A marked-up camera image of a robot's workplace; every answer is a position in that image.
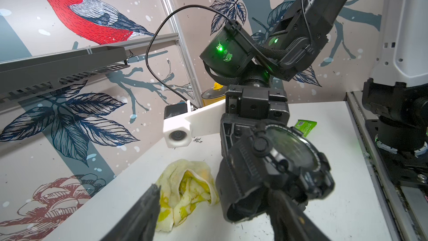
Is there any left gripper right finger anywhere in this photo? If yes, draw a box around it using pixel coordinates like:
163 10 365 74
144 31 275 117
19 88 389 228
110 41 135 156
267 190 329 241

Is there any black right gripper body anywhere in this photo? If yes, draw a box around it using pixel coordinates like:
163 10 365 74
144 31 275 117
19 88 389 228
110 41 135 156
220 85 290 157

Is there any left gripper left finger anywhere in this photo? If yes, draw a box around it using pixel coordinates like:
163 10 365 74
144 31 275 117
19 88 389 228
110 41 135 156
102 184 161 241

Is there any black digital watch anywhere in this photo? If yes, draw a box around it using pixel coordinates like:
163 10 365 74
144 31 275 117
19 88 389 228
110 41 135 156
216 120 335 223

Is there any yellow green frog towel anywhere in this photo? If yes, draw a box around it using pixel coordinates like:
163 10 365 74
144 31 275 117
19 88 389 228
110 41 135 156
156 159 220 232

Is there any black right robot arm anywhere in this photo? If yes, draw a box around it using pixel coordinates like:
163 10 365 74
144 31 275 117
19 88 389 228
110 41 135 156
200 0 428 188

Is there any yellow pot with glass lid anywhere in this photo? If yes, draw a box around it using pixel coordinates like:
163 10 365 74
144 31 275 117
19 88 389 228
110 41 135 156
201 83 227 107

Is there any small green sachet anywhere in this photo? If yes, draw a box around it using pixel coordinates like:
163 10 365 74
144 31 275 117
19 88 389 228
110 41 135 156
294 119 317 137

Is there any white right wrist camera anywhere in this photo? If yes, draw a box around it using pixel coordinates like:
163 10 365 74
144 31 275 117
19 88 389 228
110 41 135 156
163 99 226 148

